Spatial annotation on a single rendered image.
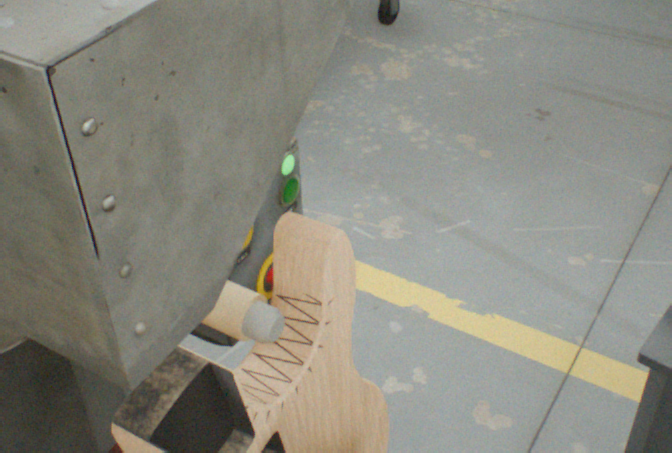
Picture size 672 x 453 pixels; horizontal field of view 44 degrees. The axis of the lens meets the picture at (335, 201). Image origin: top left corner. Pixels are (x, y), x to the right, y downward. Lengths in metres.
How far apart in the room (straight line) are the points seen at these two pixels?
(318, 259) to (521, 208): 2.13
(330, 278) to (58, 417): 0.57
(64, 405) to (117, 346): 0.75
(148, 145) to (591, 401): 1.92
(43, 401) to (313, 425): 0.48
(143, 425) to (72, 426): 0.61
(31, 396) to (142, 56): 0.77
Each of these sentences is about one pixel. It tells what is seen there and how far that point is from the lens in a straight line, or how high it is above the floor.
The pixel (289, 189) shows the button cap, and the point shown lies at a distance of 0.93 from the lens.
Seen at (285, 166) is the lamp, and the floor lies 1.11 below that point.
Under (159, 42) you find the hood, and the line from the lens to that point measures 0.28.
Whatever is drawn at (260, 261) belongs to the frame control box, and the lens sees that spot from 0.94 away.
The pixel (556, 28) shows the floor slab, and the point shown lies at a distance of 3.74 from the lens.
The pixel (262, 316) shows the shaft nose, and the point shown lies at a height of 1.26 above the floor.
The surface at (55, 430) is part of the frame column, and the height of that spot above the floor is 0.83.
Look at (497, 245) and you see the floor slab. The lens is 2.52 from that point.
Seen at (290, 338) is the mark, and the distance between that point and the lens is 0.59.
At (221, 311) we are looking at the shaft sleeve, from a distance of 0.54.
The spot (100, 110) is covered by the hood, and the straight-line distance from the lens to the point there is 0.27.
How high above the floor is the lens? 1.64
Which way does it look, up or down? 38 degrees down
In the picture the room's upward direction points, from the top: 2 degrees counter-clockwise
